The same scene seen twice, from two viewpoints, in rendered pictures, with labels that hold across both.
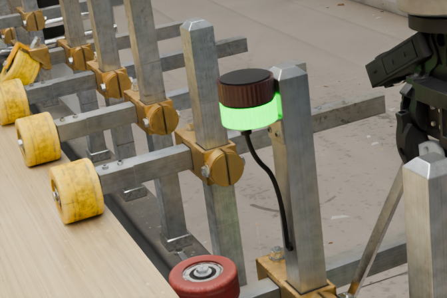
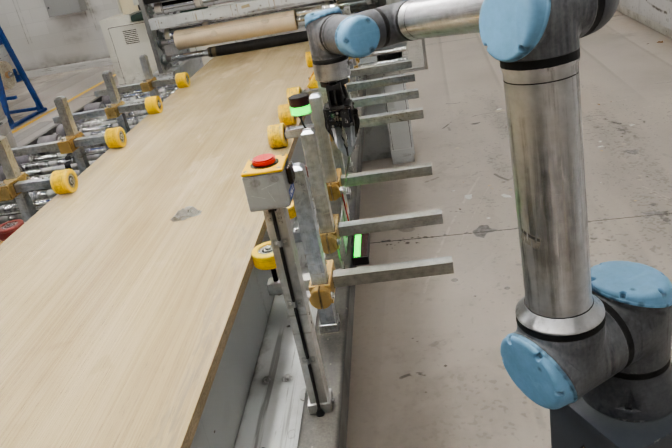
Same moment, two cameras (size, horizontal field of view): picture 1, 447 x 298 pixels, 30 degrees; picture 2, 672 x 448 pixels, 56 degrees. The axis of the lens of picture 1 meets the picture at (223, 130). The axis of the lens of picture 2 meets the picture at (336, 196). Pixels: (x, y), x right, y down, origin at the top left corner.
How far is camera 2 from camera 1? 1.15 m
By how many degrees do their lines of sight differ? 27
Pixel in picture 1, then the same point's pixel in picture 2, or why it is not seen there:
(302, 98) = (319, 106)
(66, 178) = (270, 130)
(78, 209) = (273, 142)
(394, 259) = (378, 178)
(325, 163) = not seen: hidden behind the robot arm
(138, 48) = not seen: hidden behind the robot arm
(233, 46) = (407, 78)
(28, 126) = (281, 108)
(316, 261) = (331, 170)
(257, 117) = (298, 111)
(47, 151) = (287, 120)
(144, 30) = not seen: hidden behind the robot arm
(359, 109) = (409, 115)
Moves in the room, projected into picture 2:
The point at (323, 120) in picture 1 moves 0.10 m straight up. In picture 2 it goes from (389, 118) to (385, 88)
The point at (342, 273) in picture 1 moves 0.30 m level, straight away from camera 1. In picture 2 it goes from (353, 180) to (398, 144)
